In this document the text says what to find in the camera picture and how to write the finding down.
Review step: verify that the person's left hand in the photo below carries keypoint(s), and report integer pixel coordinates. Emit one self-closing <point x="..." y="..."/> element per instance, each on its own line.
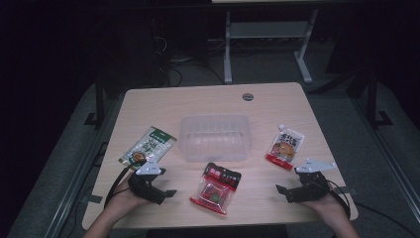
<point x="124" y="198"/>

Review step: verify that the white spout pouch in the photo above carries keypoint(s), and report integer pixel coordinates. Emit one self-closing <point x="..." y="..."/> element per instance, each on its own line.
<point x="285" y="147"/>

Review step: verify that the grey table grommet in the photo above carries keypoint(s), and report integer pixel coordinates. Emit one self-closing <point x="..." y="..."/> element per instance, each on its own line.
<point x="247" y="96"/>

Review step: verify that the white metal stand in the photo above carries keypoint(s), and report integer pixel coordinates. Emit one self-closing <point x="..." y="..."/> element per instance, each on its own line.
<point x="228" y="49"/>

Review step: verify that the black metal stand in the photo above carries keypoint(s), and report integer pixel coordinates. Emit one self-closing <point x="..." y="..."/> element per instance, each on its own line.
<point x="99" y="105"/>
<point x="372" y="99"/>

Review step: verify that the grey tape piece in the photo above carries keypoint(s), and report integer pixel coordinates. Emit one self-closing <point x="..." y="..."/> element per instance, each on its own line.
<point x="346" y="190"/>
<point x="94" y="199"/>

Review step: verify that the aluminium floor rail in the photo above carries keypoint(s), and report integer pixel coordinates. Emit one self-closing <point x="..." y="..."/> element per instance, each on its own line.
<point x="82" y="172"/>
<point x="389" y="158"/>

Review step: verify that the green snack packet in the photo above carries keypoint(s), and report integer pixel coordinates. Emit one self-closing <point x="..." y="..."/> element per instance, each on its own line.
<point x="147" y="147"/>

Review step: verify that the clear plastic container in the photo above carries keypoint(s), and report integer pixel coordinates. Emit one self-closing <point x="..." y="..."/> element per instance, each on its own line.
<point x="216" y="137"/>

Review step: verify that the person's right hand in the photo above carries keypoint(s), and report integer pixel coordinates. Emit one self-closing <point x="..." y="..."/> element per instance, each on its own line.
<point x="327" y="205"/>

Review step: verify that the red and black snack packet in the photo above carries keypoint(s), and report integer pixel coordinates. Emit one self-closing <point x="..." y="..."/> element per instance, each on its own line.
<point x="216" y="190"/>

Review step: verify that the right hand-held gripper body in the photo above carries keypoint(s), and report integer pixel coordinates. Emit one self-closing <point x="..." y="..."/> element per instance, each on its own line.
<point x="310" y="186"/>

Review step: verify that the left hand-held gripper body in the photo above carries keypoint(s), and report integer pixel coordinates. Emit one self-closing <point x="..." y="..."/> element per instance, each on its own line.
<point x="145" y="186"/>

